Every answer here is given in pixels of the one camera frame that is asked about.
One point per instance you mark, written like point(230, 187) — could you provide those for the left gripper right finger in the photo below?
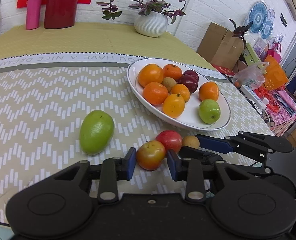
point(188, 170)

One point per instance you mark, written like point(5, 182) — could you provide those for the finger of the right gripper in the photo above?
point(208, 158)
point(252, 145)

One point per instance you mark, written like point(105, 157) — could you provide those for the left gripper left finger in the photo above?
point(113, 170)

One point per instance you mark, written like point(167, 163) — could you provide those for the brown longan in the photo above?
point(191, 141)
point(168, 83)

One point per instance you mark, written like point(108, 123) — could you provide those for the red yellow apple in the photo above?
point(150, 155)

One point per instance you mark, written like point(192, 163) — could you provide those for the small green fruit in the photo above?
point(209, 111)

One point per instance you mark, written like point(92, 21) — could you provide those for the big green oval fruit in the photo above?
point(96, 132)

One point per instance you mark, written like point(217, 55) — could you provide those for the small yellow orange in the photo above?
point(174, 105)

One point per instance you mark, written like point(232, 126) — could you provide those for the small orange kumquat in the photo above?
point(182, 90)

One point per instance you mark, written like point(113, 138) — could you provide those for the tangerine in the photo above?
point(155, 93)
point(172, 71)

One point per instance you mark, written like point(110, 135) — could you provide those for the dark red plum front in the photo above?
point(190, 82)

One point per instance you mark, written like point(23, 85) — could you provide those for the dark red plum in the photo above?
point(192, 74)
point(190, 82)

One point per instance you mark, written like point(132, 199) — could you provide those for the dark red plum back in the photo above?
point(192, 74)

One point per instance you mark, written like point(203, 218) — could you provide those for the large orange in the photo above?
point(150, 73)

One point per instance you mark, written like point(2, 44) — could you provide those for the white round plate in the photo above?
point(190, 118)

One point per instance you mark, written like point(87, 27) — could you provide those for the white power strip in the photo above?
point(253, 96)

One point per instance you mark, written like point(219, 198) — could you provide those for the clear plastic bag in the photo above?
point(252, 76)

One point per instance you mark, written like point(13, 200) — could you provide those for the orange plastic bag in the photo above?
point(275, 76)

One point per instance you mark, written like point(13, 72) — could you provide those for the red envelope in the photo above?
point(223, 70)

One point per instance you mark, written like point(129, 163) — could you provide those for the green box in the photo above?
point(250, 55)

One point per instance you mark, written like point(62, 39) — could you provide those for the patterned tablecloth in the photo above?
point(50, 80)

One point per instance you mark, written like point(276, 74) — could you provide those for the cardboard box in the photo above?
point(219, 46)

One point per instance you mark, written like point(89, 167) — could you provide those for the dark purple plant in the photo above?
point(240, 31)

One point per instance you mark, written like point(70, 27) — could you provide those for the white plant pot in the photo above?
point(152, 25)

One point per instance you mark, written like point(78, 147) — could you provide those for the purple green trailing plant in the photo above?
point(111, 11)

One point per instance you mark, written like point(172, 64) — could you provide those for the red thermos jug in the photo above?
point(60, 14)

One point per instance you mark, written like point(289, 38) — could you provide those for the pink bottle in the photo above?
point(33, 14)

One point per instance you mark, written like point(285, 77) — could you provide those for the blue round wall decoration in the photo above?
point(262, 19)

